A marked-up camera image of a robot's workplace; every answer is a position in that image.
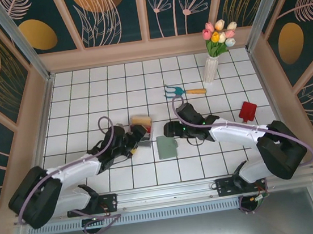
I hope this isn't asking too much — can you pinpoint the pastel tulip bouquet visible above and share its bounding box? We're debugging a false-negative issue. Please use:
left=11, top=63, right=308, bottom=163
left=200, top=17, right=242, bottom=59

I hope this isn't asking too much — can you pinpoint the teal garden fork wooden handle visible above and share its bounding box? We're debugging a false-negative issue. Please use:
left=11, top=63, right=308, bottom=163
left=162, top=80, right=208, bottom=101

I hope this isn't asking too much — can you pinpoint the grey slotted cable duct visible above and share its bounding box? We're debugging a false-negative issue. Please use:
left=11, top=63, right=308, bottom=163
left=26, top=199, right=243, bottom=234

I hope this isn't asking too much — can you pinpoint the red toy shovel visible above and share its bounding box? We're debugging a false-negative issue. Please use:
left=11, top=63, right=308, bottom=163
left=237, top=100, right=260, bottom=124

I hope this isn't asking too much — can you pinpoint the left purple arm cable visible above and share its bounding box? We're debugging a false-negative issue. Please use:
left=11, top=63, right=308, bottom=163
left=6, top=115, right=128, bottom=234

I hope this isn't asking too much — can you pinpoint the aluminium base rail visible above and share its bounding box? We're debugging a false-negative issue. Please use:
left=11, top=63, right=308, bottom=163
left=11, top=163, right=313, bottom=227

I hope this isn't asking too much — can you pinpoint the aluminium frame post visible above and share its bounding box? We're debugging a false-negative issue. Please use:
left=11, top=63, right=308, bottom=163
left=240, top=0, right=301, bottom=54
left=0, top=0, right=56, bottom=87

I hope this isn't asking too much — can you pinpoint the white ribbed vase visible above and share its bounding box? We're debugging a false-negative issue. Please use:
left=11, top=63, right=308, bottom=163
left=200, top=53, right=223, bottom=85

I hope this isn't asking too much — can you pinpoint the coloured power wires bundle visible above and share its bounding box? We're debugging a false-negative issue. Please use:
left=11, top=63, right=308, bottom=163
left=247, top=179, right=271, bottom=205

